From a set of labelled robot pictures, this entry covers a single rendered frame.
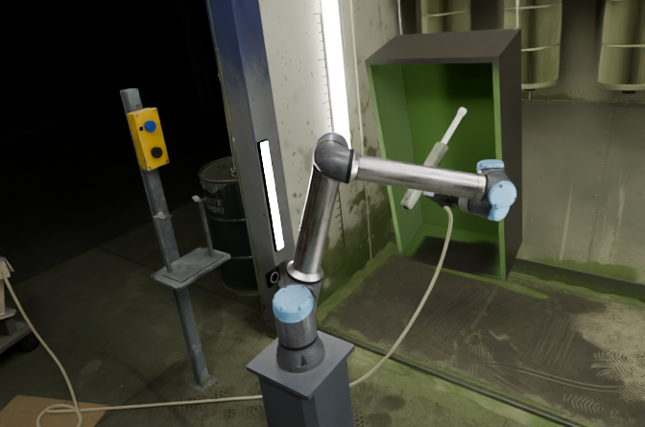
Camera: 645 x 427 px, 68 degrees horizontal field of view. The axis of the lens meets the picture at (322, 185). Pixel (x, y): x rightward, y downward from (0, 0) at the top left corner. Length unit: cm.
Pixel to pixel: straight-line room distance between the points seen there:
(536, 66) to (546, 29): 22
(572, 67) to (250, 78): 216
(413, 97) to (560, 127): 130
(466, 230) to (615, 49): 129
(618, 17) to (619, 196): 107
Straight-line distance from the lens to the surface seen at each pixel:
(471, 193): 163
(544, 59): 331
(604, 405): 275
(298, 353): 187
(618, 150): 355
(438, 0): 344
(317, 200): 175
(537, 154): 360
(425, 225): 309
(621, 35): 318
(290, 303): 179
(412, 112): 271
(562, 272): 346
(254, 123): 245
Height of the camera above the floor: 191
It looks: 21 degrees down
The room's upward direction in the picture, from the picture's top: 7 degrees counter-clockwise
